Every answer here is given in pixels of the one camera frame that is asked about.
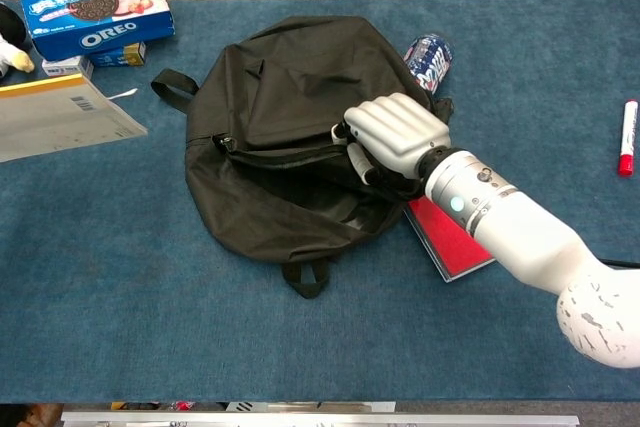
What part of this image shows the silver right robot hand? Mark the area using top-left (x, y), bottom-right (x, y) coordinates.
top-left (330, 92), bottom-right (453, 187)

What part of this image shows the black backpack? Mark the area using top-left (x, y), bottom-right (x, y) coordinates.
top-left (150, 15), bottom-right (455, 300)

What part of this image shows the white and yellow book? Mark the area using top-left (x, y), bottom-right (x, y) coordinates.
top-left (0, 73), bottom-right (149, 164)

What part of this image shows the blue red drink can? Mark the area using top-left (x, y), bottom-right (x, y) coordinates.
top-left (402, 33), bottom-right (454, 97)

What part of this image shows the red ink pad case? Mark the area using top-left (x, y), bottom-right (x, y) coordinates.
top-left (403, 195), bottom-right (497, 284)

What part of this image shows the red white marker pen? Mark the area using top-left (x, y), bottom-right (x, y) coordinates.
top-left (617, 99), bottom-right (640, 178)

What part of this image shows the small blue yellow box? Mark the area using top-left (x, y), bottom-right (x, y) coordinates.
top-left (89, 41), bottom-right (147, 68)

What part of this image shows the blue Oreo cookie box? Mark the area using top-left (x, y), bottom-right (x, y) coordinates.
top-left (20, 0), bottom-right (177, 62)

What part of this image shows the silver vented plate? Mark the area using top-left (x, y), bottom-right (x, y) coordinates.
top-left (225, 400), bottom-right (270, 413)

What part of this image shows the blue felt table cover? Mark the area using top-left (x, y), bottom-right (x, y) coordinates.
top-left (0, 0), bottom-right (640, 404)

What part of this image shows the small white pink box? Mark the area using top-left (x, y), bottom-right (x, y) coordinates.
top-left (41, 55), bottom-right (95, 80)

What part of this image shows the black white plush toy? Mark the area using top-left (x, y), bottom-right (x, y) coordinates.
top-left (0, 2), bottom-right (36, 81)

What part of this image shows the aluminium profile rail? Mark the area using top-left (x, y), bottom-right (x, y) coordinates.
top-left (60, 410), bottom-right (581, 427)

